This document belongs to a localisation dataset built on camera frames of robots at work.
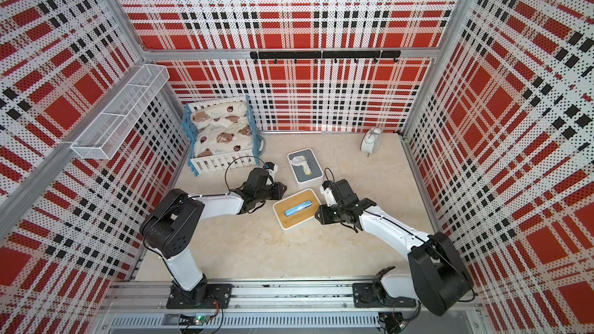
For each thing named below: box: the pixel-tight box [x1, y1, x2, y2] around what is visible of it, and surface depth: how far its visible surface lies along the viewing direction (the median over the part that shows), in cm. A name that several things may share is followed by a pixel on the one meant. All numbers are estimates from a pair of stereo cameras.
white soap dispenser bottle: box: [360, 126, 383, 158], surface depth 107 cm
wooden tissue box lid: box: [272, 188, 320, 230], surface depth 90 cm
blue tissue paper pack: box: [284, 200, 313, 217], surface depth 92 cm
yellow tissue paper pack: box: [289, 155, 312, 176], surface depth 101 cm
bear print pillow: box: [190, 101, 253, 158], surface depth 110 cm
